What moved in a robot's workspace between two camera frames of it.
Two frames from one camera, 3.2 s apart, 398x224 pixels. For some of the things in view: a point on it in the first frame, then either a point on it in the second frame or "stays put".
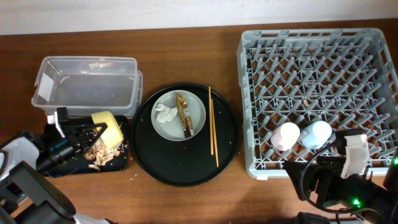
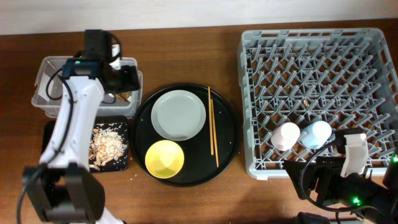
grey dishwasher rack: x=302 y=86 stays put
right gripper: x=329 y=174 stays put
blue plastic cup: x=316 y=134 stays put
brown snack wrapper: x=185 y=115 → x=124 y=96
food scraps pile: x=100 y=154 stays put
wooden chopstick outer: x=211 y=137 stays put
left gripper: x=72 y=132 → x=129 y=79
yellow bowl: x=112 y=136 → x=164 y=158
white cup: x=285 y=136 stays put
